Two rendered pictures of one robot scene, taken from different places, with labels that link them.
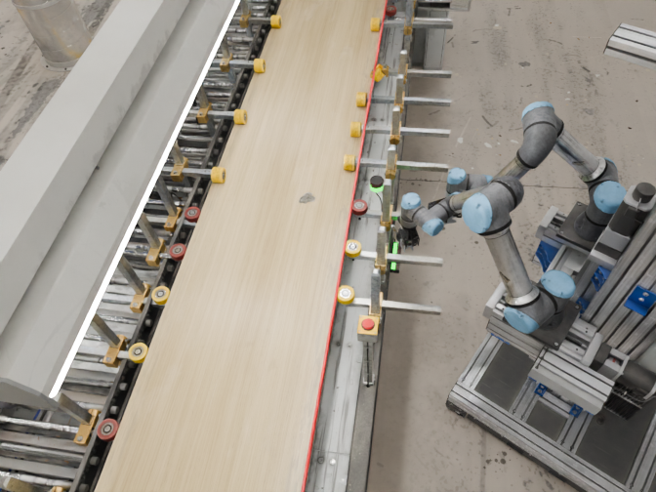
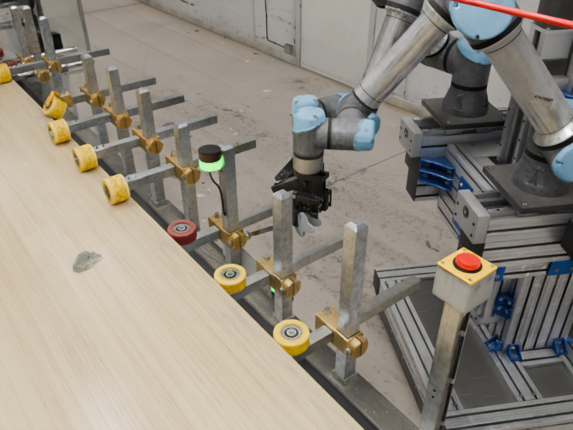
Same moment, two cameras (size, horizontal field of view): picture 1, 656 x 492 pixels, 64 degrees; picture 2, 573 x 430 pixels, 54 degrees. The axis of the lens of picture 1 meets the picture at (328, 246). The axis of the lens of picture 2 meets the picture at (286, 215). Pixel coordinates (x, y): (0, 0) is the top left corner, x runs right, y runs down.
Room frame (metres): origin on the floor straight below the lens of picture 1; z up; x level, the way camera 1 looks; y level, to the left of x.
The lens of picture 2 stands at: (0.62, 0.65, 1.81)
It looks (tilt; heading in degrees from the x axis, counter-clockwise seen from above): 34 degrees down; 309
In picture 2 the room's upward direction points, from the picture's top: straight up
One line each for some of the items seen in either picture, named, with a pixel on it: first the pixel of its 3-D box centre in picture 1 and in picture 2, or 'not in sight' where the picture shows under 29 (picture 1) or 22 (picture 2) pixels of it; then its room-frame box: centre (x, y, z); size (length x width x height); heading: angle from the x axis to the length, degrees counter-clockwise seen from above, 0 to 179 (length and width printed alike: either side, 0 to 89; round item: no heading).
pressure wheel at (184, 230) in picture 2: (359, 212); (183, 242); (1.65, -0.18, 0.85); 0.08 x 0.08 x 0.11
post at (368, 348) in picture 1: (368, 359); (442, 384); (0.84, -0.11, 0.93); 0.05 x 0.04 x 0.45; 166
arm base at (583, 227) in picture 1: (596, 221); (466, 95); (1.26, -1.13, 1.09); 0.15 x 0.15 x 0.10
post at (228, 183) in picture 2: (386, 214); (230, 219); (1.58, -0.30, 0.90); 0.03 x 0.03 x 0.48; 76
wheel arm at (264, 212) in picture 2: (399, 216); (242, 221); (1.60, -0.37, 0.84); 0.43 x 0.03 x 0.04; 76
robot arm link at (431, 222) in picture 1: (430, 220); (350, 131); (1.27, -0.42, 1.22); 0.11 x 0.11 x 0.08; 32
